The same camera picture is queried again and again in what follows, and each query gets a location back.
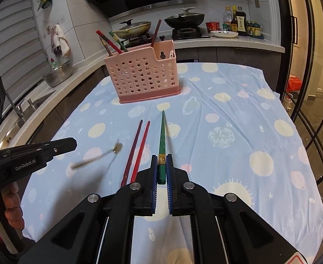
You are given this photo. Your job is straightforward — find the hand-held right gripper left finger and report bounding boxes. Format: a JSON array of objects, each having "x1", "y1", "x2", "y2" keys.
[{"x1": 17, "y1": 155, "x2": 158, "y2": 264}]

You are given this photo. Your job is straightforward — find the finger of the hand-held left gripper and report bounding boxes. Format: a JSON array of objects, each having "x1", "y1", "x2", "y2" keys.
[{"x1": 0, "y1": 137, "x2": 77, "y2": 160}]

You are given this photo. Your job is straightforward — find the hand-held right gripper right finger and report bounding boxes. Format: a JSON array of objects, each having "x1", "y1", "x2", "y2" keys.
[{"x1": 166, "y1": 155, "x2": 308, "y2": 264}]

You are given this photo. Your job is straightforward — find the gold flower spoon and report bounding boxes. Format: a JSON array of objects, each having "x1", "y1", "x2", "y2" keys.
[{"x1": 70, "y1": 140, "x2": 123, "y2": 170}]

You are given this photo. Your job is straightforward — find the red chopstick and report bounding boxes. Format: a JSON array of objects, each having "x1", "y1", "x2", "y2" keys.
[
  {"x1": 130, "y1": 120, "x2": 151, "y2": 184},
  {"x1": 96, "y1": 30, "x2": 123, "y2": 54}
]

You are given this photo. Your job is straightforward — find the purple chopstick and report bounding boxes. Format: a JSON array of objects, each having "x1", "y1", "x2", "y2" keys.
[{"x1": 120, "y1": 119, "x2": 143, "y2": 187}]

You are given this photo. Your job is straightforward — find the green chopstick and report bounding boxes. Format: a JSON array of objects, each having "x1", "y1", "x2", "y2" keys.
[
  {"x1": 108, "y1": 31, "x2": 129, "y2": 52},
  {"x1": 157, "y1": 110, "x2": 167, "y2": 185}
]

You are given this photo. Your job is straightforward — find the pink perforated utensil holder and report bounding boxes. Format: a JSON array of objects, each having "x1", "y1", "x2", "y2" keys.
[{"x1": 104, "y1": 40, "x2": 182, "y2": 104}]

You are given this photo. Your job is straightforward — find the brown chopstick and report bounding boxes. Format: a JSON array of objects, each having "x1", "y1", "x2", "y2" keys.
[
  {"x1": 99, "y1": 36, "x2": 113, "y2": 57},
  {"x1": 150, "y1": 19, "x2": 162, "y2": 48}
]

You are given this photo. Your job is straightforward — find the person's left hand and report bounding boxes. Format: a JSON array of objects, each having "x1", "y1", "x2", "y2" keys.
[{"x1": 2, "y1": 184, "x2": 24, "y2": 231}]

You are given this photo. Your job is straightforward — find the chrome kitchen faucet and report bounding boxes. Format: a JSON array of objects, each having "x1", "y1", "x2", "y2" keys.
[{"x1": 3, "y1": 92, "x2": 24, "y2": 119}]

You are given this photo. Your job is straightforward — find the stainless steel sink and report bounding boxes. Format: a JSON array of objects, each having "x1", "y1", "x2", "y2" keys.
[{"x1": 0, "y1": 88, "x2": 57, "y2": 141}]

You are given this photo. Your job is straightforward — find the metal colander bowl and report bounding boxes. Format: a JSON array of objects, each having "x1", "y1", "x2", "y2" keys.
[{"x1": 44, "y1": 60, "x2": 74, "y2": 88}]

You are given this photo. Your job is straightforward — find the white window blinds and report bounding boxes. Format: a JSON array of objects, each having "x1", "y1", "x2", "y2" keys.
[{"x1": 0, "y1": 0, "x2": 55, "y2": 94}]

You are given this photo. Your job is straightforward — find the white hanging dish cloth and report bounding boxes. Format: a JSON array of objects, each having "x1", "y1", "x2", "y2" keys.
[{"x1": 51, "y1": 24, "x2": 71, "y2": 58}]

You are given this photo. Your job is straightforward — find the blue printed tablecloth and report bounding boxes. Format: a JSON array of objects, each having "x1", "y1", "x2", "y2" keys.
[{"x1": 21, "y1": 62, "x2": 323, "y2": 264}]

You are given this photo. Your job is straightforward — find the beige wok with lid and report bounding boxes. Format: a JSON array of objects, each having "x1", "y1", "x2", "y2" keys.
[{"x1": 112, "y1": 19, "x2": 152, "y2": 39}]

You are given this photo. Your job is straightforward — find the black gas stove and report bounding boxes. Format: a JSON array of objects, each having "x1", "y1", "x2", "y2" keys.
[{"x1": 120, "y1": 27, "x2": 211, "y2": 47}]

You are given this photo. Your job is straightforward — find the red container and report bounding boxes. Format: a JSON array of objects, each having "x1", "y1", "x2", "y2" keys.
[{"x1": 285, "y1": 74, "x2": 302, "y2": 92}]

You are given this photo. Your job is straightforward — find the white plate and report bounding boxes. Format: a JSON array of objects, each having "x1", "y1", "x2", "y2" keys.
[{"x1": 209, "y1": 30, "x2": 239, "y2": 38}]

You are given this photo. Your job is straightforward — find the black wok with lid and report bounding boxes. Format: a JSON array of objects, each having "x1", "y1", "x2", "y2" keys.
[{"x1": 164, "y1": 8, "x2": 206, "y2": 29}]

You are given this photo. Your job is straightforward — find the slim dark sauce bottle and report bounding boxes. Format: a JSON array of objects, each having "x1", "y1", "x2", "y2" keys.
[{"x1": 231, "y1": 5, "x2": 238, "y2": 32}]

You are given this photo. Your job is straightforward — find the clear oil bottle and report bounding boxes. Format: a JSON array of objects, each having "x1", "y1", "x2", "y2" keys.
[{"x1": 223, "y1": 7, "x2": 232, "y2": 31}]

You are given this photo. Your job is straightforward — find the small seasoning jars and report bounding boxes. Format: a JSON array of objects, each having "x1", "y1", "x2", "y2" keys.
[{"x1": 247, "y1": 20, "x2": 262, "y2": 37}]

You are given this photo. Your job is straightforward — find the large dark sauce bottle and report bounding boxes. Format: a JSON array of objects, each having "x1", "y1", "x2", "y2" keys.
[{"x1": 236, "y1": 6, "x2": 247, "y2": 36}]

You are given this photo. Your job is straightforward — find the glass sliding door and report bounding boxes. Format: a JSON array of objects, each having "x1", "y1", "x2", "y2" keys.
[{"x1": 283, "y1": 0, "x2": 323, "y2": 226}]

